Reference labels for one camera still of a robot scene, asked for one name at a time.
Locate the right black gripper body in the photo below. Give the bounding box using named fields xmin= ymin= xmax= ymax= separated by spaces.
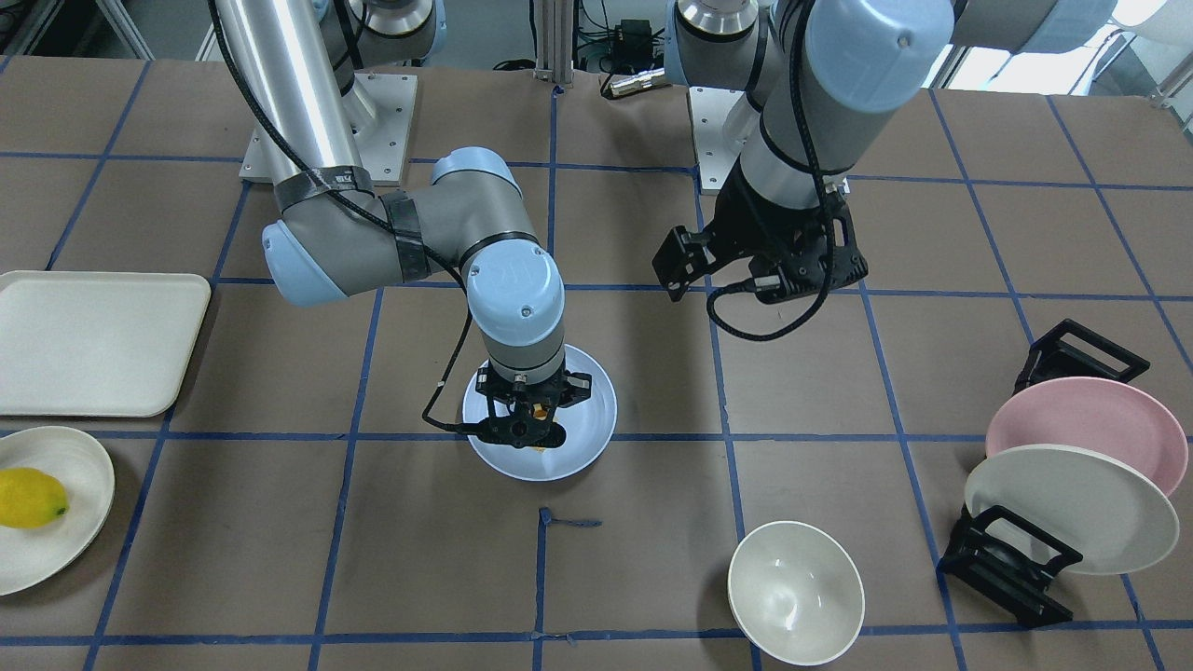
xmin=472 ymin=364 xmax=593 ymax=449

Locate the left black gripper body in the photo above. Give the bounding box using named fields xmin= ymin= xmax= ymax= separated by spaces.
xmin=694 ymin=167 xmax=869 ymax=304

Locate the sliced yellow bread loaf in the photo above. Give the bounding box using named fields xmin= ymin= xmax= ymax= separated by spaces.
xmin=528 ymin=404 xmax=557 ymax=453

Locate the blue plate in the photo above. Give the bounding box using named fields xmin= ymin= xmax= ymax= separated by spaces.
xmin=468 ymin=344 xmax=617 ymax=484

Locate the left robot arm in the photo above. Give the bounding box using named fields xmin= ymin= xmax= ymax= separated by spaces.
xmin=653 ymin=1 xmax=1115 ymax=303

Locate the pink plate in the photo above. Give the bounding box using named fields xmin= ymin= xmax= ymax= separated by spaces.
xmin=984 ymin=377 xmax=1189 ymax=495

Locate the cream plate in rack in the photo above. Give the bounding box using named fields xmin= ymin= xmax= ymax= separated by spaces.
xmin=964 ymin=445 xmax=1180 ymax=575

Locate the white round plate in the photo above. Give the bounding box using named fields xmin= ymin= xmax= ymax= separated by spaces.
xmin=1 ymin=426 xmax=115 ymax=595

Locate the silver cylindrical connector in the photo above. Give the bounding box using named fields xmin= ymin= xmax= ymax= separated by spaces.
xmin=600 ymin=68 xmax=672 ymax=101

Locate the white bowl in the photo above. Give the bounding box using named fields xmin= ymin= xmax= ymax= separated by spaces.
xmin=727 ymin=521 xmax=869 ymax=666

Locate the black dish rack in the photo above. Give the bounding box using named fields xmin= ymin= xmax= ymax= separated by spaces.
xmin=937 ymin=318 xmax=1151 ymax=629

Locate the white rectangular tray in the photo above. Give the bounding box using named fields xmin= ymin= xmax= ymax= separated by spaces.
xmin=1 ymin=270 xmax=212 ymax=418

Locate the yellow lemon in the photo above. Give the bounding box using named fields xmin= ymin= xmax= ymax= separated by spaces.
xmin=1 ymin=467 xmax=72 ymax=529

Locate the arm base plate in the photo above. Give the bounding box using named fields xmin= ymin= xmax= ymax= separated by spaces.
xmin=240 ymin=73 xmax=418 ymax=187
xmin=690 ymin=88 xmax=749 ymax=196

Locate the aluminium frame post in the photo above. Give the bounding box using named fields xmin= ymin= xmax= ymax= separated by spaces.
xmin=531 ymin=1 xmax=577 ymax=90

